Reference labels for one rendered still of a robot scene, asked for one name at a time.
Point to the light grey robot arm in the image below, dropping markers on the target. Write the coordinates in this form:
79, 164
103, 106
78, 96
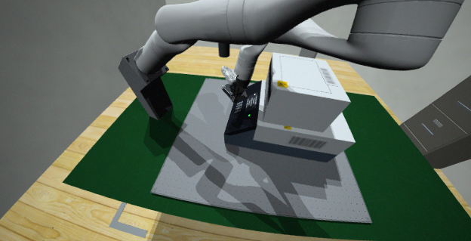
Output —
386, 34

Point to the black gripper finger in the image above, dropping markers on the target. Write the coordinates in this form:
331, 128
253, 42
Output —
232, 89
238, 96

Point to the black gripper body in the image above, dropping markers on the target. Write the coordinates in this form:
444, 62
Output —
242, 84

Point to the white benchtop thermal cycler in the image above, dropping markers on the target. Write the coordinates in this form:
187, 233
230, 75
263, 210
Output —
299, 114

